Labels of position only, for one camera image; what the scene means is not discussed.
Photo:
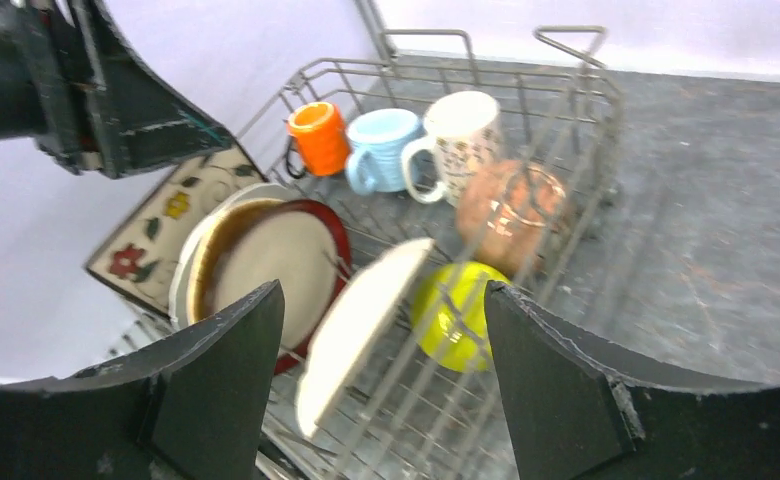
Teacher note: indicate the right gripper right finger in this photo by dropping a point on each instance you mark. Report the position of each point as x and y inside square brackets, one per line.
[579, 406]

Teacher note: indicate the lime green bowl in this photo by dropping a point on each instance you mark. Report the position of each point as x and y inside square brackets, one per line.
[450, 302]

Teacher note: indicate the square floral plate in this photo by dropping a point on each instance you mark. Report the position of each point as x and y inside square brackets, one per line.
[138, 260]

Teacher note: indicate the light blue mug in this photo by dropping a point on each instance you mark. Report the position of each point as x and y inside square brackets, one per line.
[377, 139]

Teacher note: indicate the white floral mug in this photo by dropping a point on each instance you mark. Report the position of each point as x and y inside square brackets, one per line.
[463, 133]

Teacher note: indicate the cream divided plate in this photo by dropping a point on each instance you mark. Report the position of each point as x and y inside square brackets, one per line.
[352, 327]

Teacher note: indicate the beige brown-rimmed bowl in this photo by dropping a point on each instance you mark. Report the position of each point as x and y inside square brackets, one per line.
[519, 214]

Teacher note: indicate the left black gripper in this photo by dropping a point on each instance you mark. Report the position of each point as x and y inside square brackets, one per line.
[88, 100]

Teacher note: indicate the orange mug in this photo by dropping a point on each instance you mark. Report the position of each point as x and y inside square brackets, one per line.
[317, 130]

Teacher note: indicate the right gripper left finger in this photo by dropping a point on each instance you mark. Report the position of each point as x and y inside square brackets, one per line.
[189, 406]

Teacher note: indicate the grey wire dish rack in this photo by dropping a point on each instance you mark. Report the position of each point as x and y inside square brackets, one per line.
[386, 197]

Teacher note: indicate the plain white plate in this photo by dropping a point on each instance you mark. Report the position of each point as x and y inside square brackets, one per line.
[178, 289]

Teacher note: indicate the red-rimmed beige plate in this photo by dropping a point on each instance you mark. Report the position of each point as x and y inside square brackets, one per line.
[304, 245]

